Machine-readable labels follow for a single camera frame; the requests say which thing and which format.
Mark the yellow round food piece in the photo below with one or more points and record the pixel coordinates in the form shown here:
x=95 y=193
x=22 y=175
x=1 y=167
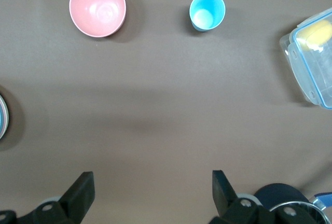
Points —
x=316 y=33

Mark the blue cup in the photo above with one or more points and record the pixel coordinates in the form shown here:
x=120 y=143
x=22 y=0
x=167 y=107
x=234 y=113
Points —
x=207 y=11

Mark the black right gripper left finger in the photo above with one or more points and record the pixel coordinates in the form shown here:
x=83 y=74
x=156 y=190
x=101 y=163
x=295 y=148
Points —
x=75 y=200

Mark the blue plate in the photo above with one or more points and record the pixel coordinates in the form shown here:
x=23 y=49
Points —
x=1 y=116

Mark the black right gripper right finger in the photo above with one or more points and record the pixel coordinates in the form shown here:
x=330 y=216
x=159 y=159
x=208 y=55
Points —
x=228 y=208

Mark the beige plate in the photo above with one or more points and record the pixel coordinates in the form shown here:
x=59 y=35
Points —
x=8 y=116

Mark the clear plastic food container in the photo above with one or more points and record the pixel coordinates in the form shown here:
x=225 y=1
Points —
x=316 y=73

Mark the brown table cover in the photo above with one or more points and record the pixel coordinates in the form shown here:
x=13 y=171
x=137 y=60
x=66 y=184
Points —
x=155 y=104

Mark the pink bowl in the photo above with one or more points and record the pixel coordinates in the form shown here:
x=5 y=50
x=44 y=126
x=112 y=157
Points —
x=97 y=6

